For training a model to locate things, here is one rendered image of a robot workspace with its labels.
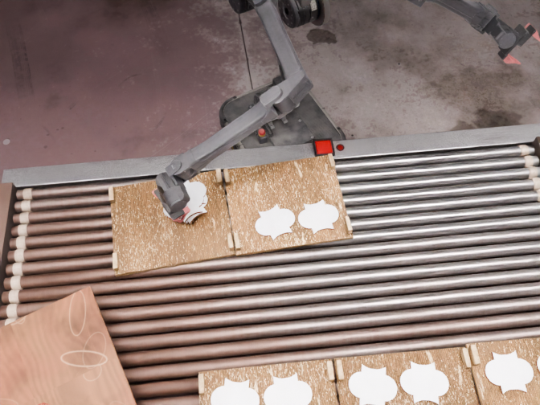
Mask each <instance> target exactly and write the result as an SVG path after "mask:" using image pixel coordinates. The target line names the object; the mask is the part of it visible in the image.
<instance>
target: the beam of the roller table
mask: <svg viewBox="0 0 540 405"><path fill-rule="evenodd" d="M536 137H540V124H530V125H512V126H503V127H493V128H483V129H466V130H457V131H447V132H437V133H419V134H410V135H400V136H391V137H372V138H363V139H353V140H344V141H333V147H334V151H335V156H333V159H334V162H347V161H356V160H365V159H375V158H392V157H402V156H411V155H420V154H430V153H447V152H456V151H465V150H475V149H493V148H502V147H511V146H518V145H531V144H532V142H533V141H534V139H535V138H536ZM339 144H342V145H344V147H345V148H344V149H343V151H339V150H337V149H336V146H337V145H339ZM178 155H179V154H177V155H168V156H158V157H140V158H130V159H121V160H111V161H102V162H84V163H75V164H65V165H56V166H37V167H28V168H18V169H9V170H3V176H2V183H8V182H13V183H14V185H15V186H16V187H17V189H18V190H24V189H25V188H34V189H36V188H45V187H55V186H72V185H82V184H91V183H101V182H118V181H128V180H137V179H146V178H156V177H157V176H158V175H159V174H160V173H162V172H166V170H165V168H166V167H167V166H168V165H169V164H170V163H171V161H172V160H173V159H174V158H176V157H177V156H178ZM314 157H315V155H314V150H313V143H307V144H298V145H280V146H270V147H260V148H251V149H233V150H227V151H225V152H224V153H222V154H220V155H219V156H218V157H217V158H215V159H214V160H213V161H211V162H210V163H209V164H208V165H207V166H206V167H205V168H204V169H202V170H200V171H199V172H200V173H204V172H209V171H214V170H216V169H221V172H223V170H224V169H229V170H231V169H237V168H243V167H248V166H258V165H264V164H270V163H276V162H286V161H292V160H297V159H303V158H314Z"/></svg>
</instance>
